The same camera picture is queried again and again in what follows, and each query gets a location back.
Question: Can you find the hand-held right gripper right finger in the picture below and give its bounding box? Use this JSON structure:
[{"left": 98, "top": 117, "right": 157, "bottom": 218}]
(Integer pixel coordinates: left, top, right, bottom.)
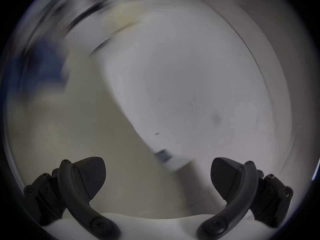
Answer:
[{"left": 196, "top": 157, "right": 294, "bottom": 240}]

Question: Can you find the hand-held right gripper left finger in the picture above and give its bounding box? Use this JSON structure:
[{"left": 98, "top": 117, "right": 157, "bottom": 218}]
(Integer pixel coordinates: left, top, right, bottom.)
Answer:
[{"left": 23, "top": 156, "right": 121, "bottom": 240}]

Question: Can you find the dark blue shirt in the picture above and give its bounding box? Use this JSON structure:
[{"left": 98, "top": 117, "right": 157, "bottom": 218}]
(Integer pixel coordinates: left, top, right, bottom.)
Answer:
[{"left": 21, "top": 38, "right": 69, "bottom": 91}]

